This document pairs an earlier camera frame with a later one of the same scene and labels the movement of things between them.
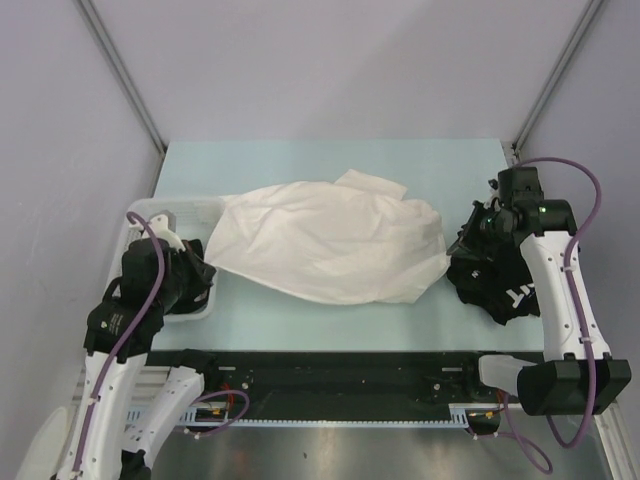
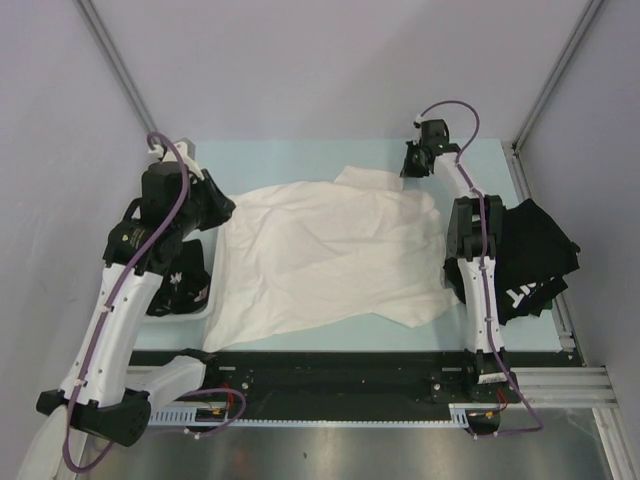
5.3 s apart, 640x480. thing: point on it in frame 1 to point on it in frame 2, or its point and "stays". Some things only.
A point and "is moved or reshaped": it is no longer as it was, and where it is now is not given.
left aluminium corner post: x=124 y=72 stays
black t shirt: x=196 y=278 stays
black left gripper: x=174 y=251 to x=222 y=205
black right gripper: x=468 y=244 to x=409 y=170
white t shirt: x=349 y=242 is moved or reshaped
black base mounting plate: x=345 y=384 stays
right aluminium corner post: x=594 y=5 stays
